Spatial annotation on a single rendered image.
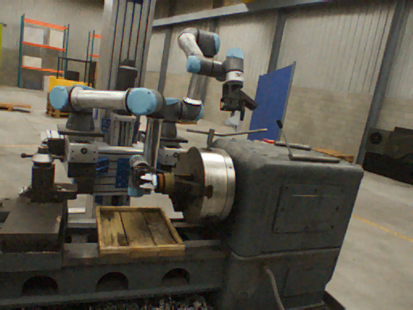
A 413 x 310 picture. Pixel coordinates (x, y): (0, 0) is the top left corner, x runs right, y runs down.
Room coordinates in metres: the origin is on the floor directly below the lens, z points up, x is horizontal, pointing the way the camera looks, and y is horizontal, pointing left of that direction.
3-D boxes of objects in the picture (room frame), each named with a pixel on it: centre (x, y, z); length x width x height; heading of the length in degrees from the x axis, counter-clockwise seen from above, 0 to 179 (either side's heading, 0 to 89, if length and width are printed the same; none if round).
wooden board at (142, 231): (1.10, 0.21, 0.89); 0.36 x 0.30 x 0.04; 23
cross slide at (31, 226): (0.97, 0.55, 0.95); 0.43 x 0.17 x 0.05; 23
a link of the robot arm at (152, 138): (1.48, 0.26, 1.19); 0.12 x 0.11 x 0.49; 78
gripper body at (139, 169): (1.21, 0.23, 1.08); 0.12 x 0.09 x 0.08; 22
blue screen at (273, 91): (8.00, -1.44, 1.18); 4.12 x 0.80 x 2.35; 1
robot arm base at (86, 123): (1.57, 0.67, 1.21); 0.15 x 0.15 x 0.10
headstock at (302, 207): (1.37, -0.38, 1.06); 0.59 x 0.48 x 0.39; 113
